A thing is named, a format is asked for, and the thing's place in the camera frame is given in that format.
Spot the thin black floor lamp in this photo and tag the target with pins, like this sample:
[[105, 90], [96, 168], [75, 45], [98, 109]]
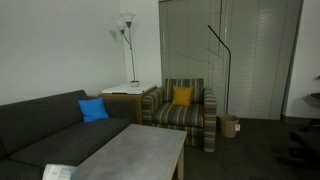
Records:
[[229, 66]]

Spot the dark grey fabric sofa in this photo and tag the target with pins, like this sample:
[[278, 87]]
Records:
[[50, 133]]

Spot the wooden side table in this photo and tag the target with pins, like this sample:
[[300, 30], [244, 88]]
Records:
[[128, 103]]

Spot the blue throw pillow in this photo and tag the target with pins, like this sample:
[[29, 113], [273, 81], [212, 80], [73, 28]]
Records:
[[93, 110]]

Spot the small white tag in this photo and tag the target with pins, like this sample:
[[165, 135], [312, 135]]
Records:
[[237, 127]]

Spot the black office chair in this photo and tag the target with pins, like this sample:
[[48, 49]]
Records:
[[306, 143]]

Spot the yellow throw pillow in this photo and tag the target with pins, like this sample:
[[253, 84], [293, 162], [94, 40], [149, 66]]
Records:
[[182, 96]]

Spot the grey window blinds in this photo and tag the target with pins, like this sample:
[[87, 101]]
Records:
[[260, 60]]

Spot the white shade floor lamp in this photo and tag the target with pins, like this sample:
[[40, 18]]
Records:
[[128, 17]]

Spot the white blue tea box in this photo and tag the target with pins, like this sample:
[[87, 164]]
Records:
[[58, 172]]

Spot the woven waste basket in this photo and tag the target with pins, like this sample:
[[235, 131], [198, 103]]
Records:
[[228, 126]]

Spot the striped armchair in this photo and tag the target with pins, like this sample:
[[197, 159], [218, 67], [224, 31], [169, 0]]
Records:
[[180, 116]]

